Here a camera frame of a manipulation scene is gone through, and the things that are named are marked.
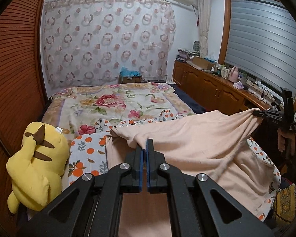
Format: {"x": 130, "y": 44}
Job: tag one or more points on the wooden sideboard cabinet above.
{"x": 212, "y": 88}

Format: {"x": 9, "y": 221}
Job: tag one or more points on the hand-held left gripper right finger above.
{"x": 149, "y": 167}

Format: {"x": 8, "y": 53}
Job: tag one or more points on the dark blue bedsheet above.
{"x": 190, "y": 101}

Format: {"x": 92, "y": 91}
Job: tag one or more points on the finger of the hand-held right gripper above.
{"x": 266, "y": 112}
{"x": 272, "y": 116}

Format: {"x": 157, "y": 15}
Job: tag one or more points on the yellow embroidered cushion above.
{"x": 286, "y": 200}

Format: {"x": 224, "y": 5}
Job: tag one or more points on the open cardboard box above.
{"x": 202, "y": 63}

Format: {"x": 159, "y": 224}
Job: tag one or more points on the white window curtain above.
{"x": 203, "y": 17}

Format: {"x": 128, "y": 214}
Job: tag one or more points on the small cardboard box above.
{"x": 131, "y": 79}

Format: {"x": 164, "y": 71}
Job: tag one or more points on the stack of folded clothes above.
{"x": 185, "y": 54}

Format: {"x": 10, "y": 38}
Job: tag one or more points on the blue plastic bag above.
{"x": 129, "y": 71}

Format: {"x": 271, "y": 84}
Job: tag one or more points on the yellow plush toy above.
{"x": 39, "y": 167}

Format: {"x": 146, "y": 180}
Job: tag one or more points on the grey window blind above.
{"x": 261, "y": 37}

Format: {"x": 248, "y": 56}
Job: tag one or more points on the orange fruit print sheet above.
{"x": 88, "y": 153}

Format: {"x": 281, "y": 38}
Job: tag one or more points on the floral blanket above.
{"x": 108, "y": 103}

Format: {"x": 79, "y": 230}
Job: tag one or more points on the person's right hand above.
{"x": 281, "y": 142}

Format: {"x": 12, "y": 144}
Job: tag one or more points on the small green fan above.
{"x": 196, "y": 47}

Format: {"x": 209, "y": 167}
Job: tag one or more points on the pink bottle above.
{"x": 233, "y": 75}

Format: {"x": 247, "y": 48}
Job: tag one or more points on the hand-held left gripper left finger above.
{"x": 140, "y": 167}

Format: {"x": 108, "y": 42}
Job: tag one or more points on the pink tissue pack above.
{"x": 238, "y": 85}

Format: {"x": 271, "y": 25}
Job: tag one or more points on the circle patterned curtain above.
{"x": 101, "y": 42}

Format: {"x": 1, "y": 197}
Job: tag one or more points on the group of cosmetic bottles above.
{"x": 222, "y": 72}

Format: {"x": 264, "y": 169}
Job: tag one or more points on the wooden louvered wardrobe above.
{"x": 14, "y": 66}

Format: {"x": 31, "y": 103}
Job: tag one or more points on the pink printed T-shirt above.
{"x": 199, "y": 140}

